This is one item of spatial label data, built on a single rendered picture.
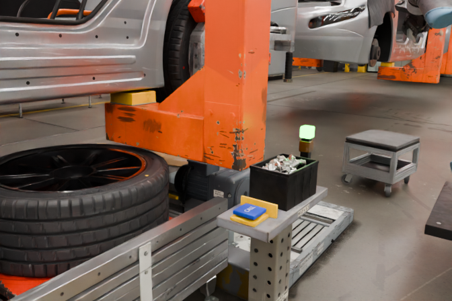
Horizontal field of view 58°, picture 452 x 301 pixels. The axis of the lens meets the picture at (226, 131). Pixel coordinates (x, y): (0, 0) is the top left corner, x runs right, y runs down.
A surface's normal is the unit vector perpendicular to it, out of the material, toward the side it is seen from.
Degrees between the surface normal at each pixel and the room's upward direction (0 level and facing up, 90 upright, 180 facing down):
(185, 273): 90
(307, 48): 110
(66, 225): 90
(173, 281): 90
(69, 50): 90
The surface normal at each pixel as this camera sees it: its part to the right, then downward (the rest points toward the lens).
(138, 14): 0.82, 0.15
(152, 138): -0.57, 0.17
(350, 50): 0.16, 0.42
